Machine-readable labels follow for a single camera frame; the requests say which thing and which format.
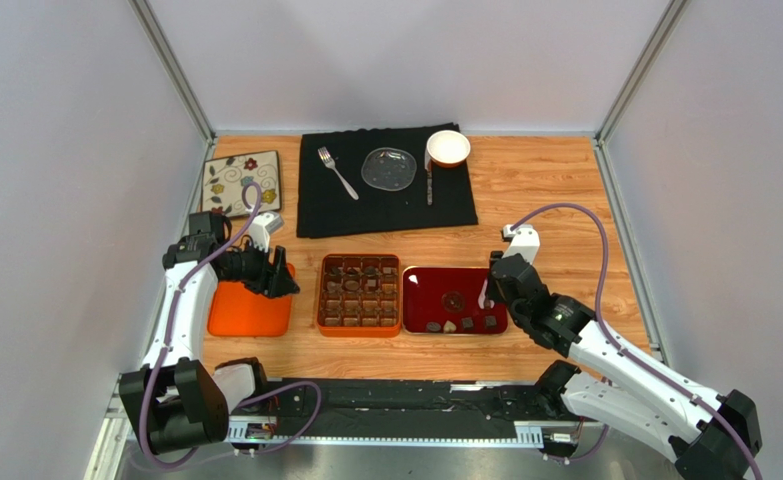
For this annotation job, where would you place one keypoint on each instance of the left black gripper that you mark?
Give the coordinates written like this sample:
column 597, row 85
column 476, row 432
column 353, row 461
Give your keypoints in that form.
column 271, row 281

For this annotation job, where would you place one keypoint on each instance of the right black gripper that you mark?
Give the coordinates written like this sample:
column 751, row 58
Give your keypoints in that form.
column 497, row 271

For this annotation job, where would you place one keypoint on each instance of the pink handled metal tongs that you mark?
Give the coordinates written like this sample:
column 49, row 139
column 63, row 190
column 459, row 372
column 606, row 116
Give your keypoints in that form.
column 483, row 301

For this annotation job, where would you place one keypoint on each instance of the orange chocolate box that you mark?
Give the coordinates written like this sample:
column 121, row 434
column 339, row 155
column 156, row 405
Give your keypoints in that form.
column 366, row 313

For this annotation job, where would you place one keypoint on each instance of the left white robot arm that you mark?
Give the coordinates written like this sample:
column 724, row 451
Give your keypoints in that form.
column 173, row 403

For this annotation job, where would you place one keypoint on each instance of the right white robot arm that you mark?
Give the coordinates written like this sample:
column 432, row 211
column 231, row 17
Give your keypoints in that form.
column 703, row 433

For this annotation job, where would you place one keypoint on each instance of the light leaf chocolate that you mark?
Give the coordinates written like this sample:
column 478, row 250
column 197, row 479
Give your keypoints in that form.
column 334, row 288

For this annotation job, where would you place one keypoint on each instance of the orange tin lid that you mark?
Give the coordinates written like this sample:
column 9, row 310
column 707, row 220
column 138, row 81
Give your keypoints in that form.
column 237, row 312

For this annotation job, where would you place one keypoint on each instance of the red lacquer tray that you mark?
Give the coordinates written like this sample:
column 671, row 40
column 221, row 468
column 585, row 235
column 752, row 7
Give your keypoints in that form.
column 441, row 294

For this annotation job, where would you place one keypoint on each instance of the floral square plate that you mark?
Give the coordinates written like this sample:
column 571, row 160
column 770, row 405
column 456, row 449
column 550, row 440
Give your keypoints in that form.
column 224, row 179

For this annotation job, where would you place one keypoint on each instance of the black cloth mat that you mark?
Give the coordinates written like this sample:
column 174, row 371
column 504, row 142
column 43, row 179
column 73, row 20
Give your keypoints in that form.
column 326, row 210

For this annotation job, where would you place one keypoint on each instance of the silver fork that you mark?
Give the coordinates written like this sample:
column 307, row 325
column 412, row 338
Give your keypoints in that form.
column 329, row 163

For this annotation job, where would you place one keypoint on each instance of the white orange bowl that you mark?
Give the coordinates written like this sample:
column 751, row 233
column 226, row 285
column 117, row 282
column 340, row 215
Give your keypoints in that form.
column 447, row 149

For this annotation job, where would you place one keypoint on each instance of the clear glass plate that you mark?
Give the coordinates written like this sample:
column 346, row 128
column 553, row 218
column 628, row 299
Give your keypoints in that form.
column 389, row 169

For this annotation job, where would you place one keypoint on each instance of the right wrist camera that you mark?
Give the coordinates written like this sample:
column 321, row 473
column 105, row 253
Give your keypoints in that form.
column 522, row 240

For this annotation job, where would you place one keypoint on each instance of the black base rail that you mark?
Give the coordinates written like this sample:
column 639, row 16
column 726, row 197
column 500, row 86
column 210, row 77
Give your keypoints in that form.
column 402, row 412

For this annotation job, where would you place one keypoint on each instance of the dark handled knife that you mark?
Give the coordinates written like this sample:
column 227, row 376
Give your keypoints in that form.
column 429, row 173

